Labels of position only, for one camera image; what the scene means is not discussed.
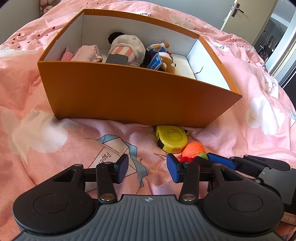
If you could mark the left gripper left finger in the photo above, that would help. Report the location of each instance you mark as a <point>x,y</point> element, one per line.
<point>108,174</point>

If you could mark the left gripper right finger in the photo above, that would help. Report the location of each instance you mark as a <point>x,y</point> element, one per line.
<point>186,172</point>

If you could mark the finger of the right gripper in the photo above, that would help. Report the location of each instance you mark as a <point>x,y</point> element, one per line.
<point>222,160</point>
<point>254,165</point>

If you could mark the orange crochet carrot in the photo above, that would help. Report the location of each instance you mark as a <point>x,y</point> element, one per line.
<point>192,150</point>

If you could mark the yellow tape measure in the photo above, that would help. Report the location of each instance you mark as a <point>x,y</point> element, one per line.
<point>171,139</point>

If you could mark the white glasses case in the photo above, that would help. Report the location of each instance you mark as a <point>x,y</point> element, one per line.
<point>183,67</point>

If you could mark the small black box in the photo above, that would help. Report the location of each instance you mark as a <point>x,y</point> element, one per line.
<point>117,59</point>

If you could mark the brown fox plush keychain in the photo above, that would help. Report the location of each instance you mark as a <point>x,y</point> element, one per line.
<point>158,58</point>

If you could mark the pink zip pouch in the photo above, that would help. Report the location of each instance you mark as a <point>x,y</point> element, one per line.
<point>87,53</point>

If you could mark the pink card holder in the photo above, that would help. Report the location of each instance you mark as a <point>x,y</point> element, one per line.
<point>67,56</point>

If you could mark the white pink plush toy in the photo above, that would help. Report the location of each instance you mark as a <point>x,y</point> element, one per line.
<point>127,45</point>

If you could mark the photo card box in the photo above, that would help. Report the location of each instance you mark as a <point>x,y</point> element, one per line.
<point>133,64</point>

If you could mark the orange cardboard box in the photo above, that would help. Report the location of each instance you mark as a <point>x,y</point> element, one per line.
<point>133,94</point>

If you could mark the beige door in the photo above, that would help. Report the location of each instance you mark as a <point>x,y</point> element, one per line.
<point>251,23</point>

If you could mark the plush toy hanging organizer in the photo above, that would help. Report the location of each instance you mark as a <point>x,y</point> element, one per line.
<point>46,5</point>

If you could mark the black door handle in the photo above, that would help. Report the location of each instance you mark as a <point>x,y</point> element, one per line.
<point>236,9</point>

